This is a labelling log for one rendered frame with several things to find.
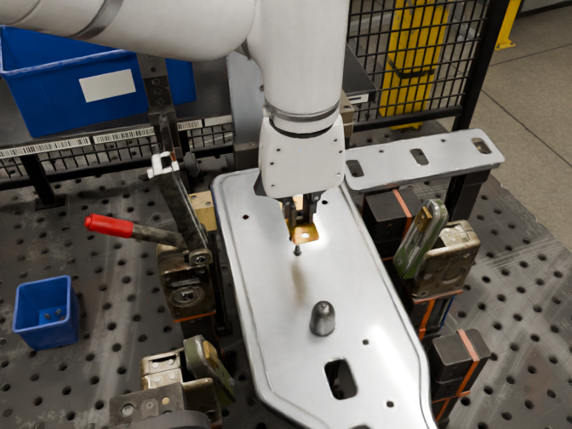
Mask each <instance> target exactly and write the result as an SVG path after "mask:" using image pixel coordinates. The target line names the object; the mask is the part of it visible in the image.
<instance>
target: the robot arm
mask: <svg viewBox="0 0 572 429"><path fill-rule="evenodd" d="M349 1H350V0H0V25H5V26H12V27H16V28H20V29H24V30H28V31H36V32H40V33H44V34H49V35H53V36H57V37H64V38H69V39H73V40H77V41H81V42H86V43H93V44H98V45H102V46H107V47H111V48H115V49H123V50H128V51H132V52H136V53H141V54H149V55H154V56H158V57H163V58H168V59H172V60H182V61H189V62H206V61H211V60H217V59H219V58H221V57H223V56H226V55H228V54H230V53H231V52H232V51H235V52H237V53H239V54H242V55H244V56H246V57H248V58H250V59H251V60H253V61H254V62H255V63H256V64H257V65H258V67H259V68H260V70H261V72H262V76H263V84H264V101H265V105H263V106H262V114H263V116H264V118H263V122H262V125H261V131H260V144H259V171H260V172H259V175H258V177H257V179H256V181H255V184H254V186H253V188H254V191H255V195H256V196H263V197H272V198H274V199H275V200H277V201H279V202H280V203H282V213H283V218H284V219H285V220H286V219H288V220H289V224H290V226H291V227H294V226H296V206H295V202H294V199H293V197H292V196H295V195H300V194H303V197H302V209H304V211H305V214H306V220H307V223H309V224H311V223H313V214H316V213H317V202H318V201H320V200H321V196H322V194H323V193H325V192H326V191H327V190H328V189H331V188H334V187H336V186H338V185H340V184H341V182H342V181H343V180H344V179H345V178H346V175H345V140H344V129H343V122H342V118H341V115H340V114H339V112H340V95H341V86H342V76H343V66H344V57H345V47H346V29H347V20H348V10H349Z"/></svg>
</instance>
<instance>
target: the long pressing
mask: <svg viewBox="0 0 572 429"><path fill-rule="evenodd" d="M259 172H260V171H259V168H254V169H245V170H240V171H235V172H230V173H226V174H220V175H217V176H215V177H214V178H213V179H212V181H211V184H210V191H211V196H212V199H213V204H214V211H215V216H216V219H217V224H218V227H219V232H220V239H221V242H222V247H223V250H224V255H225V258H226V265H227V270H228V273H229V277H230V281H231V285H232V292H233V296H234V300H235V304H236V308H237V314H238V319H239V322H240V327H241V330H242V335H243V342H244V345H245V350H246V353H247V358H248V361H249V368H250V373H251V376H252V381H253V384H254V389H255V394H256V397H257V398H258V400H259V402H260V404H261V405H262V406H263V407H264V408H265V409H266V410H267V411H269V412H270V413H272V414H273V415H275V416H277V417H278V418H280V419H282V420H284V421H286V422H288V423H289V424H290V425H292V426H294V427H296V428H298V429H351V428H354V427H357V426H367V427H368V428H369V429H439V427H438V424H437V422H436V420H435V417H434V414H433V412H432V394H431V367H430V362H429V358H428V356H427V354H426V351H425V348H424V346H423V345H422V343H421V341H420V338H419V336H418V335H417V333H416V330H415V327H414V325H413V324H412V322H411V320H410V318H409V315H408V313H407V311H406V309H405V307H404V305H403V302H402V301H401V299H400V297H399V294H398V292H397V290H396V288H395V286H394V284H393V282H392V280H391V277H390V275H389V273H388V271H387V269H386V267H385V265H384V263H383V261H382V259H381V257H380V254H379V252H378V250H377V248H376V247H375V244H374V241H373V239H372V237H371V236H370V234H369V231H368V229H367V227H366V225H365V223H364V221H363V218H362V216H361V215H360V213H359V211H358V208H357V205H356V204H355V202H354V200H353V198H352V195H351V193H350V192H349V190H348V187H347V185H346V183H345V181H344V180H343V181H342V182H341V184H340V185H338V186H336V187H334V188H331V189H328V190H327V191H326V192H325V193H323V194H322V196H321V200H320V201H318V202H317V213H316V214H313V220H314V222H315V225H316V227H317V230H318V233H319V236H320V238H319V240H317V241H315V242H310V243H303V244H299V245H300V252H301V255H298V256H297V255H294V251H295V245H296V244H293V243H292V241H291V240H289V236H290V235H289V230H288V227H287V225H286V222H285V219H284V218H283V213H282V210H281V208H280V205H279V201H277V200H275V199H274V198H272V197H263V196H256V195H255V191H254V188H253V186H254V184H255V181H256V179H257V177H258V175H259ZM322 201H327V202H328V203H327V204H322ZM245 215H247V216H248V217H249V218H248V219H247V220H245V219H244V218H243V217H244V216H245ZM320 300H326V301H328V302H330V303H331V304H332V305H333V307H334V309H335V328H334V330H333V332H332V333H331V334H330V335H326V336H320V335H316V334H314V333H313V332H312V330H311V328H310V322H311V313H312V308H313V307H314V305H315V304H316V303H317V302H319V301H320ZM363 340H368V341H369V344H368V345H367V346H365V345H364V344H363V343H362V341H363ZM340 360H341V361H344V362H346V364H347V366H348V368H349V370H350V373H351V376H352V379H353V382H354V385H355V387H356V390H357V393H356V395H355V396H354V397H352V398H346V399H342V400H339V399H336V398H335V397H334V396H333V393H332V391H331V388H330V385H329V381H328V378H327V375H326V373H325V369H324V368H325V365H326V364H327V363H332V362H335V361H340ZM387 401H392V402H393V403H394V407H393V408H392V409H389V408H388V407H387V406H386V402H387Z"/></svg>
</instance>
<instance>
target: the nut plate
mask: <svg viewBox="0 0 572 429"><path fill-rule="evenodd" d="M302 197H303V196H298V197H293V199H294V202H295V203H296V205H295V206H296V226H294V227H291V226H290V224H289V220H288V219H286V220H285V222H286V225H287V227H288V230H289V235H290V237H291V240H292V243H293V244H296V245H297V244H303V243H310V242H315V241H317V240H319V238H320V236H319V233H318V230H317V227H316V225H315V222H314V221H313V223H311V224H309V223H307V220H306V214H305V211H304V209H302ZM303 233H306V234H308V237H302V236H301V234H303Z"/></svg>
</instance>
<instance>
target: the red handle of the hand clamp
mask: <svg viewBox="0 0 572 429"><path fill-rule="evenodd" d="M83 225H84V226H86V229H87V231H89V232H97V233H101V234H106V235H110V236H114V237H122V238H127V239H129V238H133V239H138V240H142V241H147V242H152V243H160V244H164V245H168V246H173V247H177V248H182V249H188V248H187V246H186V242H185V240H184V238H183V237H182V235H181V233H177V232H170V231H165V230H162V229H157V228H153V227H149V226H142V225H137V224H134V223H133V222H132V221H127V220H120V219H116V218H112V217H108V216H104V215H99V214H92V213H91V214H90V215H89V217H88V216H86V217H85V219H84V222H83Z"/></svg>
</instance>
